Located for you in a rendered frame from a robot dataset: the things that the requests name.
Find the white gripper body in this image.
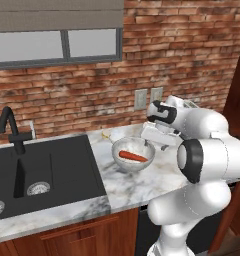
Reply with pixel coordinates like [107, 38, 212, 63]
[140, 121, 185, 148]

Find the orange carrot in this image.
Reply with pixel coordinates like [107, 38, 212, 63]
[118, 150, 149, 164]

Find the grey bowl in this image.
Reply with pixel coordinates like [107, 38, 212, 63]
[111, 136, 157, 173]

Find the black sink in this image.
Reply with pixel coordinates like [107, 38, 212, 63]
[0, 133, 108, 223]

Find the brown wooden base cabinet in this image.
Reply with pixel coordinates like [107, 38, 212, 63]
[207, 179, 240, 255]

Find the brown wooden cabinet front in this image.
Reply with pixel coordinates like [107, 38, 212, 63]
[0, 206, 140, 256]

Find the black faucet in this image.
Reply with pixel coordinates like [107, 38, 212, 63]
[0, 105, 34, 156]

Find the black dishwasher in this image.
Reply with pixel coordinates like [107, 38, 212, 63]
[134, 205, 226, 256]

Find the grey window blind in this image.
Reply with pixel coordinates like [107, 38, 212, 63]
[0, 0, 126, 34]

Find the grey wall outlet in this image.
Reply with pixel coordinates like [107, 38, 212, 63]
[149, 86, 164, 104]
[133, 88, 149, 112]

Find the brown wooden wall cabinet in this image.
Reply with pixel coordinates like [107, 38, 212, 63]
[222, 33, 240, 141]

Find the brown wooden cabinet handle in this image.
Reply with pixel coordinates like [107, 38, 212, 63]
[39, 215, 121, 241]

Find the grey window frame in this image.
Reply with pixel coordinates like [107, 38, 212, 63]
[0, 27, 124, 71]

